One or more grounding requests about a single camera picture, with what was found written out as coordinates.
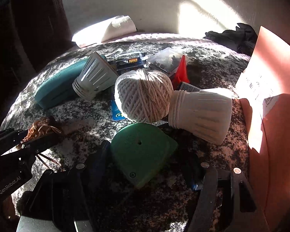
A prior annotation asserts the clear screw box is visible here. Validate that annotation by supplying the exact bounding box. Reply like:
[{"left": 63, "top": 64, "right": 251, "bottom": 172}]
[{"left": 146, "top": 47, "right": 183, "bottom": 77}]

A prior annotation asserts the copper wire bundle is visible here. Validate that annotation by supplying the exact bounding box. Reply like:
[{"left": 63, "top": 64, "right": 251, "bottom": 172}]
[{"left": 21, "top": 117, "right": 63, "bottom": 144}]

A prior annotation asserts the white ribbed lamp shade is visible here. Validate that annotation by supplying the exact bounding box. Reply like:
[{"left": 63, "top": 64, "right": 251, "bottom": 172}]
[{"left": 168, "top": 88, "right": 232, "bottom": 145}]

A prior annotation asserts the patterned bed cover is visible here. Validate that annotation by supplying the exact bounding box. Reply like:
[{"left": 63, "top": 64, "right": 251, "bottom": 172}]
[{"left": 0, "top": 32, "right": 252, "bottom": 232}]

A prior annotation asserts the pink storage box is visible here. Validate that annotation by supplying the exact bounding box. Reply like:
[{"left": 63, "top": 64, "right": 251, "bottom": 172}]
[{"left": 236, "top": 27, "right": 290, "bottom": 231}]

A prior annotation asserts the black cloth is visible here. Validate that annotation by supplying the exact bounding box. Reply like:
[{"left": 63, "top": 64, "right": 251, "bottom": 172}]
[{"left": 204, "top": 23, "right": 258, "bottom": 57}]

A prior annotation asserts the red plastic cone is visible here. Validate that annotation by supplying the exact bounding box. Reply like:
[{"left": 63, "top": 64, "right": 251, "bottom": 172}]
[{"left": 171, "top": 55, "right": 190, "bottom": 90}]

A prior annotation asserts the white string ball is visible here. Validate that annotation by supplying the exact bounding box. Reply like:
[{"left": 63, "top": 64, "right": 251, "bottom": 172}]
[{"left": 114, "top": 69, "right": 174, "bottom": 123}]

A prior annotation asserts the small labelled can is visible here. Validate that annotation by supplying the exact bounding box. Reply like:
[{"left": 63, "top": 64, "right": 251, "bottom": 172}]
[{"left": 177, "top": 82, "right": 200, "bottom": 92}]

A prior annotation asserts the teal glasses case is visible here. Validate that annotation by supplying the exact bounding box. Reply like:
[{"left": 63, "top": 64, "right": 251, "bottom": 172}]
[{"left": 34, "top": 58, "right": 88, "bottom": 109}]

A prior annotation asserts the black battery pack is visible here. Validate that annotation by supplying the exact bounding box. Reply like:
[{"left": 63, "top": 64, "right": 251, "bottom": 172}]
[{"left": 108, "top": 51, "right": 148, "bottom": 75}]

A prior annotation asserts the blue card package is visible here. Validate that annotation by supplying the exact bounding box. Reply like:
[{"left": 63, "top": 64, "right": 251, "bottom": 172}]
[{"left": 111, "top": 86, "right": 126, "bottom": 121}]

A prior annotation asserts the mint green tape measure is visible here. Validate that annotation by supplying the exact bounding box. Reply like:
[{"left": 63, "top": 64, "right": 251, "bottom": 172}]
[{"left": 110, "top": 123, "right": 177, "bottom": 189}]

